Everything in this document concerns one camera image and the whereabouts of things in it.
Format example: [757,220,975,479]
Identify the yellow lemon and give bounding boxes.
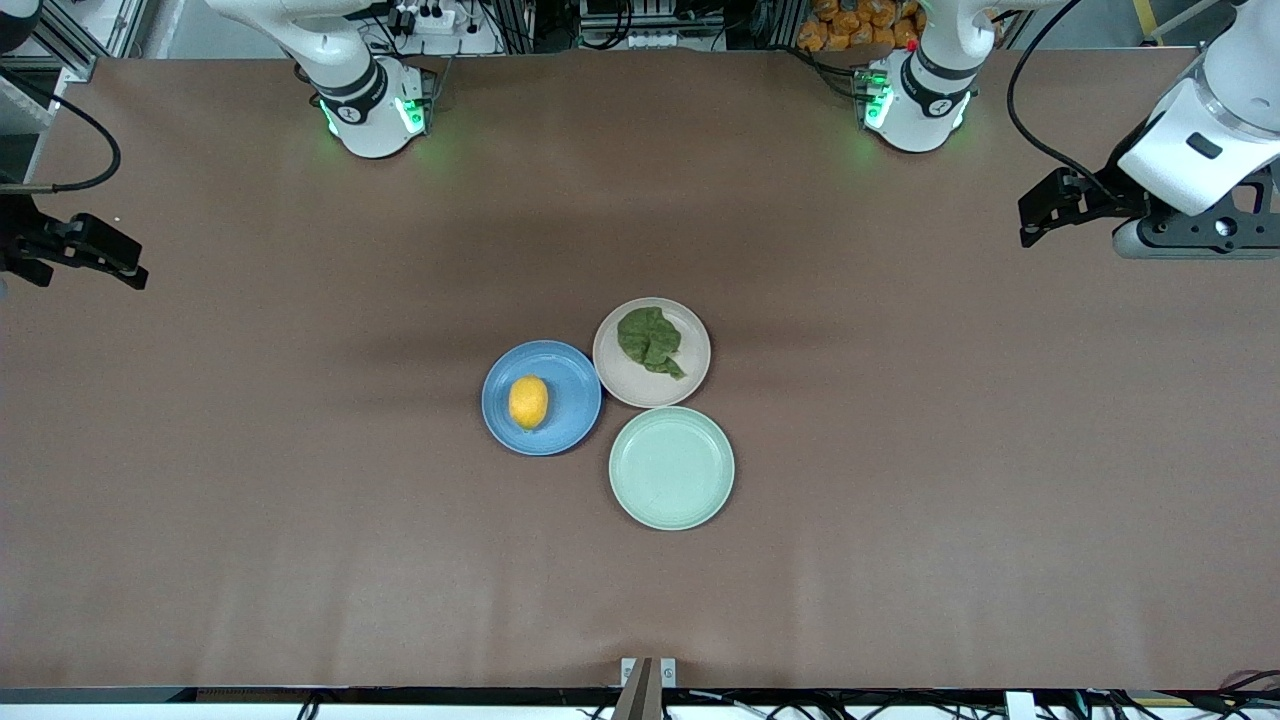
[508,375,550,432]

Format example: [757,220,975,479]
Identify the green lettuce leaf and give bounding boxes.
[616,306,689,381]

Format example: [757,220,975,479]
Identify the bag of orange fruit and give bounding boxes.
[797,0,926,54]

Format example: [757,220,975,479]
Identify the white power strip black plugs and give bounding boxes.
[385,0,463,37]

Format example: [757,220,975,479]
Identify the beige pink plate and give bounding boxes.
[592,297,712,409]

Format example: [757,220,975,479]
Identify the blue plate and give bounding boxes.
[481,340,603,457]

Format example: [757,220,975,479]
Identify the light green plate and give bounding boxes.
[608,405,736,531]

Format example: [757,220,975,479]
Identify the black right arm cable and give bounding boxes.
[0,68,123,193]

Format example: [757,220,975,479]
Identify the aluminium frame profile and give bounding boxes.
[0,0,149,83]

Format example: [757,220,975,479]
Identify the black base cables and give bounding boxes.
[785,42,873,101]

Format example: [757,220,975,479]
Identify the black table edge rail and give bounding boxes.
[0,686,1280,708]

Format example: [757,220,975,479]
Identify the metal bracket plate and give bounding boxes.
[620,657,678,691]

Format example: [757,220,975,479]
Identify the grey camera support pole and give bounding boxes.
[612,657,656,720]

